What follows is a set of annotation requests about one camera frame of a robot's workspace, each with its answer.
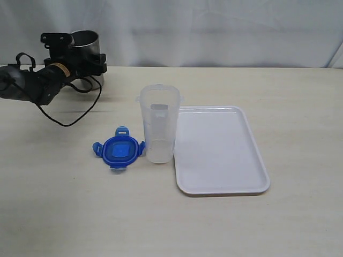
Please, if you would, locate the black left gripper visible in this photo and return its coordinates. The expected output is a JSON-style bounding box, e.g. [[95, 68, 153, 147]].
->
[[64, 50, 107, 80]]

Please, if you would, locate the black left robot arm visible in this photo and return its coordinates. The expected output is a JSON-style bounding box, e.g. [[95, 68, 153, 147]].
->
[[1, 50, 107, 105]]

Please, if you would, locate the black cable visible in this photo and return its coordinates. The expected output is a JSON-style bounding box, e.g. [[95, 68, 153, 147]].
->
[[0, 52, 103, 127]]

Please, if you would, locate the white backdrop curtain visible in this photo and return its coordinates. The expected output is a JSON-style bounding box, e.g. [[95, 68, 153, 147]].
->
[[1, 1, 342, 68]]

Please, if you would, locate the stainless steel cup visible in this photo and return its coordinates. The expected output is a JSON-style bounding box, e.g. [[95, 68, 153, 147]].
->
[[71, 30, 100, 90]]

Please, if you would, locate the white plastic tray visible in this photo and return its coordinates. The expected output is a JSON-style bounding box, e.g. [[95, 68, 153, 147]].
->
[[174, 105, 271, 196]]

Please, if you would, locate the clear tall plastic container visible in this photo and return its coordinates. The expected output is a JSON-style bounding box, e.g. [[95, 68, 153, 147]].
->
[[136, 84, 182, 164]]

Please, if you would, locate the blue plastic lid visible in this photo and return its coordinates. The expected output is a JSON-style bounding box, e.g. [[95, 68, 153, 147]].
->
[[92, 126, 146, 173]]

